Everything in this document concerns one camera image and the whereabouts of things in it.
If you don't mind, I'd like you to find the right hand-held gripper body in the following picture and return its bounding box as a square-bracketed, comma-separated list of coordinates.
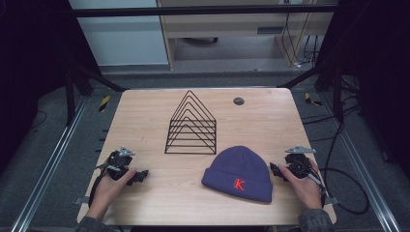
[283, 145, 317, 180]

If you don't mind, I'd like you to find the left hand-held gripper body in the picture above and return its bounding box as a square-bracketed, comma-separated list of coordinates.
[96, 146, 136, 182]

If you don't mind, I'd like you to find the purple knit beanie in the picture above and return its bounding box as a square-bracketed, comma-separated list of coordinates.
[200, 145, 274, 204]

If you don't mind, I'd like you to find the black wire rack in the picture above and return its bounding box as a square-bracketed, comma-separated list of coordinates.
[163, 90, 218, 156]

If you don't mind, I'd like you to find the person's right hand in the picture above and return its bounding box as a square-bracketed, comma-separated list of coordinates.
[278, 158, 324, 211]

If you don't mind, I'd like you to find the person's left hand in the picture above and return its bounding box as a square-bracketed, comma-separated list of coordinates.
[85, 166, 138, 222]

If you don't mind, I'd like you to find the yellow black tape strip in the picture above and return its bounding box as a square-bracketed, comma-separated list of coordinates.
[304, 92, 324, 107]
[98, 95, 111, 113]

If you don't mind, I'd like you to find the black metal stand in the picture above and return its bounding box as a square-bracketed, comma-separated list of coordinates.
[63, 62, 128, 128]
[276, 62, 345, 124]

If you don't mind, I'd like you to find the white cabinet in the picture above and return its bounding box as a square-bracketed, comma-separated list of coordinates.
[68, 0, 170, 68]

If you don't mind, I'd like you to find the black curtain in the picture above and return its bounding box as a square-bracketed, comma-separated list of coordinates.
[313, 0, 410, 182]
[0, 0, 101, 168]

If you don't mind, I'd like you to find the light wooden desk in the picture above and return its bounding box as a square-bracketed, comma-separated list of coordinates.
[157, 0, 337, 71]

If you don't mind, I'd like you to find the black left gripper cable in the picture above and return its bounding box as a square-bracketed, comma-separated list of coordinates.
[87, 165, 109, 208]

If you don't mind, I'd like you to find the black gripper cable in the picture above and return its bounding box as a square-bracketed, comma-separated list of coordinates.
[87, 165, 109, 208]
[307, 122, 370, 216]

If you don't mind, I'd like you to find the aluminium floor rail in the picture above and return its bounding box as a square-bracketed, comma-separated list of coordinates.
[321, 91, 403, 232]
[10, 96, 89, 232]

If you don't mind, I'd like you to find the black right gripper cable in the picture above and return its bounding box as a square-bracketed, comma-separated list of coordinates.
[307, 122, 370, 216]

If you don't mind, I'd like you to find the bundle of hanging cables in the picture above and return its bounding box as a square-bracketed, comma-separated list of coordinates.
[280, 0, 321, 68]

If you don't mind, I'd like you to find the black horizontal frame bar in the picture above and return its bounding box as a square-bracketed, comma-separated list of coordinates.
[68, 4, 338, 18]

